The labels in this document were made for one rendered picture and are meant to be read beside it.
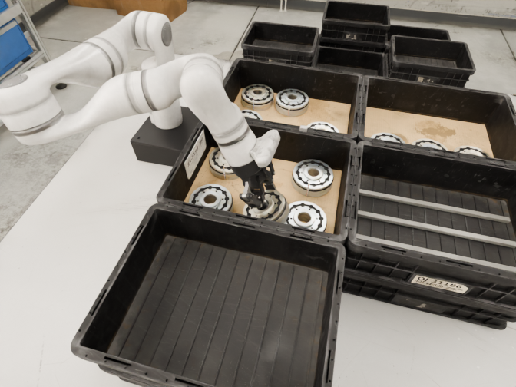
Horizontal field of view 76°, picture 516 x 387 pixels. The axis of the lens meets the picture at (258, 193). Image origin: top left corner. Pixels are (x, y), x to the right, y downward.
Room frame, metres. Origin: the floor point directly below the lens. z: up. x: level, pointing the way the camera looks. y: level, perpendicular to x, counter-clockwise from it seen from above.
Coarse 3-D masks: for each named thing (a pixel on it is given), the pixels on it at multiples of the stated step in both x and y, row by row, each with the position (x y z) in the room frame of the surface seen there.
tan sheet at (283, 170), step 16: (208, 160) 0.63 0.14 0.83; (272, 160) 0.63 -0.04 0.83; (208, 176) 0.57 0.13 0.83; (288, 176) 0.57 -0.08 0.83; (336, 176) 0.57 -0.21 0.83; (192, 192) 0.52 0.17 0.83; (240, 192) 0.52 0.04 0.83; (288, 192) 0.52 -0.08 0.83; (336, 192) 0.52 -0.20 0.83; (240, 208) 0.47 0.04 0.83; (336, 208) 0.47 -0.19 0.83
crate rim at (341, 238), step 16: (272, 128) 0.64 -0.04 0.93; (288, 128) 0.64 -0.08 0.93; (192, 144) 0.59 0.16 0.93; (352, 144) 0.59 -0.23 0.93; (352, 160) 0.53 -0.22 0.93; (352, 176) 0.48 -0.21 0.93; (160, 192) 0.44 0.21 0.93; (192, 208) 0.40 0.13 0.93; (208, 208) 0.40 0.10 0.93; (272, 224) 0.36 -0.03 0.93; (288, 224) 0.36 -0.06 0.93; (336, 240) 0.32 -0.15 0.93
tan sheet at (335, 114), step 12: (240, 96) 0.93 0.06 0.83; (240, 108) 0.86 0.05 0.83; (312, 108) 0.86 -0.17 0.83; (324, 108) 0.86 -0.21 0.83; (336, 108) 0.86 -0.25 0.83; (348, 108) 0.86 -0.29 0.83; (264, 120) 0.80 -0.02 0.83; (276, 120) 0.80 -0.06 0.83; (288, 120) 0.80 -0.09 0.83; (300, 120) 0.80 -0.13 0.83; (312, 120) 0.80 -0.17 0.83; (324, 120) 0.80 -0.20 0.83; (336, 120) 0.80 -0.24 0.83; (348, 120) 0.80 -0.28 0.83
